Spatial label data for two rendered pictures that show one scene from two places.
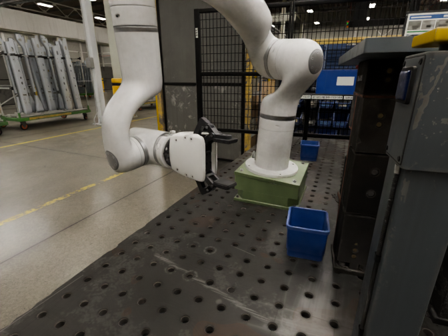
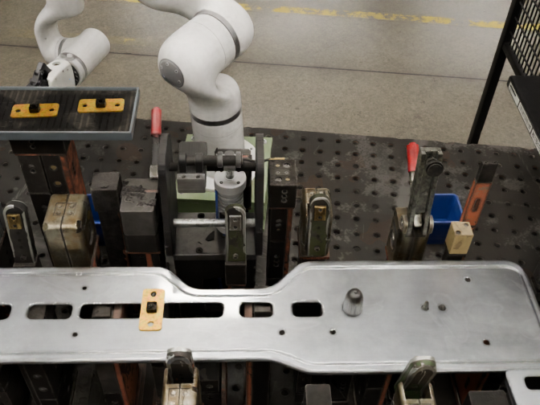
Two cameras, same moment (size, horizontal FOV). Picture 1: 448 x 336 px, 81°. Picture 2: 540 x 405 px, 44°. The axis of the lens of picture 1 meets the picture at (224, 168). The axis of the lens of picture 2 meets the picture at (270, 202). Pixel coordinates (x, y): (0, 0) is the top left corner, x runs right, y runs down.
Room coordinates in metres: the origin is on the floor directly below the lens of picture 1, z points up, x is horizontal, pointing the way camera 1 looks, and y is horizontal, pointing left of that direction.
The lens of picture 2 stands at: (0.59, -1.36, 1.94)
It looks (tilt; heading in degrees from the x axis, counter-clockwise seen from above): 46 degrees down; 69
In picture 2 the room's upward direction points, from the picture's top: 2 degrees clockwise
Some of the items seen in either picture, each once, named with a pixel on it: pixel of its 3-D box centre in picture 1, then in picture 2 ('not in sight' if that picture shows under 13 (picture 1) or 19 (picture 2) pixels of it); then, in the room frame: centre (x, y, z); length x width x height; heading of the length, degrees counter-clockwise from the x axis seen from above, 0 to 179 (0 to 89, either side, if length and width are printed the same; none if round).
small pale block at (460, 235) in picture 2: not in sight; (440, 289); (1.20, -0.74, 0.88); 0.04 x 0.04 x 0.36; 72
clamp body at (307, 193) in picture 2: not in sight; (310, 263); (0.98, -0.59, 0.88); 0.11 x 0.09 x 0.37; 72
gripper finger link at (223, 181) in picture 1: (220, 187); not in sight; (0.51, 0.01, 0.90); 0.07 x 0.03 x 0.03; 53
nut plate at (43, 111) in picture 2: not in sight; (34, 108); (0.53, -0.30, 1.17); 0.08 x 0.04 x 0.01; 166
